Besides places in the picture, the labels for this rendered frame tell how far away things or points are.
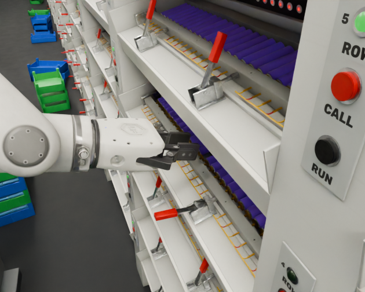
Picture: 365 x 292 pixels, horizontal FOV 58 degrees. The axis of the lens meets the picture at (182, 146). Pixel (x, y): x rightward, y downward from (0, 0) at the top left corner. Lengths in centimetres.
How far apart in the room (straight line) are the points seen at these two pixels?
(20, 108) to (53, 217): 136
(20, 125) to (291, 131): 28
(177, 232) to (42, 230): 100
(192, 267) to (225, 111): 41
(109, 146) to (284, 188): 28
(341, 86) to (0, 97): 33
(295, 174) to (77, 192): 164
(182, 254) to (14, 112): 49
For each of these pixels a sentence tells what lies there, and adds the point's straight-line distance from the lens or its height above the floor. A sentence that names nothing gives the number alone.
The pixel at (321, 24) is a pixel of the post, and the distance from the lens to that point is 22.
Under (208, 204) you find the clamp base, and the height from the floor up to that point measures 79.
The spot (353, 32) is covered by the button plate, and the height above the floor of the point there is 110.
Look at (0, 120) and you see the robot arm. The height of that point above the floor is 98.
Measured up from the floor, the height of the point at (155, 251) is 37.
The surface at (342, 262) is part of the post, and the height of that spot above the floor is 96.
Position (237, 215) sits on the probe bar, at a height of 79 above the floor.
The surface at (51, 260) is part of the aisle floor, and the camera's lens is 155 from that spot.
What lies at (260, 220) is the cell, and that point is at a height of 79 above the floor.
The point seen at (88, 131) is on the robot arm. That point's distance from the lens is 48.
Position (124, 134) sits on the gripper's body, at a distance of 50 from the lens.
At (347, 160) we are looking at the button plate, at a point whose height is 103.
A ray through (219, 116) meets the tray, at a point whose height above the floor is 96.
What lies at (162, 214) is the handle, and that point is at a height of 79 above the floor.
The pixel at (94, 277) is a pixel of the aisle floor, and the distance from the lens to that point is 145.
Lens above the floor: 114
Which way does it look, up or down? 33 degrees down
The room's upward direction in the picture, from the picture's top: straight up
